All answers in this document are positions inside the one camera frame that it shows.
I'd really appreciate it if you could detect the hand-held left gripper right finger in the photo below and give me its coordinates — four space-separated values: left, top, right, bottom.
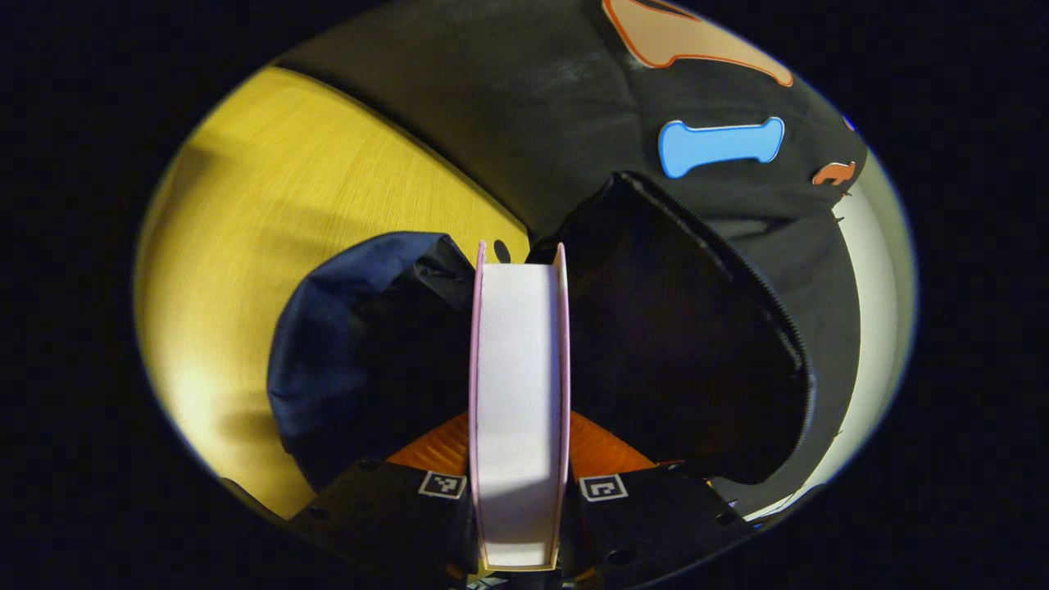
565 410 755 583

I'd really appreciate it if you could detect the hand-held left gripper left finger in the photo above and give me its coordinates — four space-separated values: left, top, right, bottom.
287 410 480 583

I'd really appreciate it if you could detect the blue schoolbag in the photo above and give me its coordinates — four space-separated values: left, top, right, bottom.
268 170 816 492

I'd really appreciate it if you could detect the pink book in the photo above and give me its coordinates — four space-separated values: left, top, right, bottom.
469 240 571 573

